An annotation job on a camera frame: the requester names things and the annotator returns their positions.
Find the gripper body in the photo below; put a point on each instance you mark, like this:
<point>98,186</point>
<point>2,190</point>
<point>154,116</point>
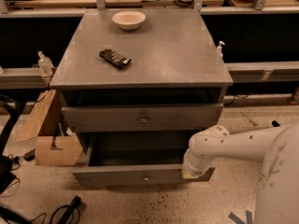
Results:
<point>191,166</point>

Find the grey drawer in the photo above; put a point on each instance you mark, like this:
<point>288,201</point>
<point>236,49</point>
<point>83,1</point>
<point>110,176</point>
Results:
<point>133,158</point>
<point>132,118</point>

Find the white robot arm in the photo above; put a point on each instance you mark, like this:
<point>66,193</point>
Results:
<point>277,149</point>

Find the grey drawer cabinet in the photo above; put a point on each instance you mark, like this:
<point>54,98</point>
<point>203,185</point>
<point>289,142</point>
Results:
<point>173,62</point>

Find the grey top drawer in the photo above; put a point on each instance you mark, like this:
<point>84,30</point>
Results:
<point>132,118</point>

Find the black stand leg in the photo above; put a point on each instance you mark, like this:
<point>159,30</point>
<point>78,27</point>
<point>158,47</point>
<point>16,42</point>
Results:
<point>275,123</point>

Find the white pump bottle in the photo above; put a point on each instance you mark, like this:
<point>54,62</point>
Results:
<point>219,48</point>

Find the black power strip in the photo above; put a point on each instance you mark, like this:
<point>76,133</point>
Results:
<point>70,209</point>

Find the black snack bar packet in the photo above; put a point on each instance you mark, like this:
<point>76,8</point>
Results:
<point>114,58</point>

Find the brown cardboard box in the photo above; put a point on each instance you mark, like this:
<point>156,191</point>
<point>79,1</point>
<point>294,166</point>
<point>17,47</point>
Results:
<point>52,148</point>

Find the white bowl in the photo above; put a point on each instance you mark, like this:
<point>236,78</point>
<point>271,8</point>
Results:
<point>129,20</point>

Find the clear sanitizer bottle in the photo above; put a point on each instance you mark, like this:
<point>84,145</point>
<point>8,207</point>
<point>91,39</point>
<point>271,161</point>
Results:
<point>45,63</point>

